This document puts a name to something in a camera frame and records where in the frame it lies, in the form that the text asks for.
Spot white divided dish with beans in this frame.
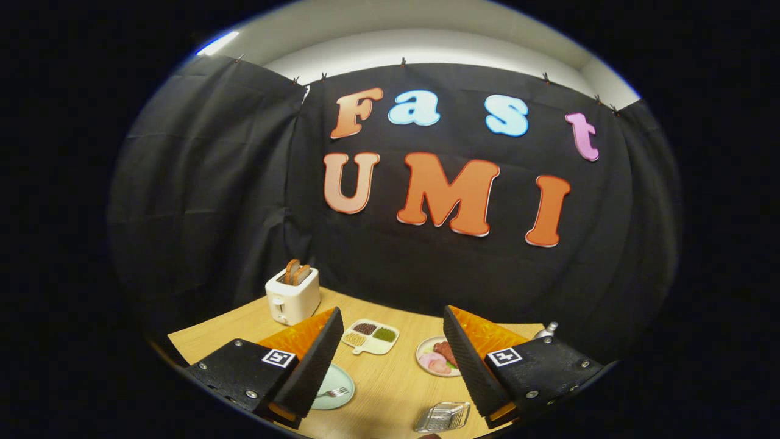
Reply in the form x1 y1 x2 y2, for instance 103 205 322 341
342 319 400 356

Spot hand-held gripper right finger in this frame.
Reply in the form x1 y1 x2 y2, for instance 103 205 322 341
442 305 605 429

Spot beige round plate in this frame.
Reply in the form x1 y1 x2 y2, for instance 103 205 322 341
416 335 462 378

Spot light blue round plate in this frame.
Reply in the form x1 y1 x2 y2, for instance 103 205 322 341
311 364 356 410

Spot silver wire cutlery basket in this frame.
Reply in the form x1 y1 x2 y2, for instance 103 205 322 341
414 401 471 434

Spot white toaster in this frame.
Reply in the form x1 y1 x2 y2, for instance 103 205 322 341
265 266 321 326

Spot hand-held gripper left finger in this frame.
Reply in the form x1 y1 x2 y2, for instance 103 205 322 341
185 307 345 429

